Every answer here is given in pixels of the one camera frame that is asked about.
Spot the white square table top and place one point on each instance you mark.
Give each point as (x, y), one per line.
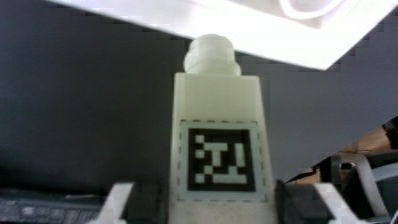
(297, 31)

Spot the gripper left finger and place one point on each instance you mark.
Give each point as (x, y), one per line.
(112, 209)

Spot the white table leg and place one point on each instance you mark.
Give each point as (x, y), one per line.
(221, 184)

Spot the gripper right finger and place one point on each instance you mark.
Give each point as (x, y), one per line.
(343, 216)

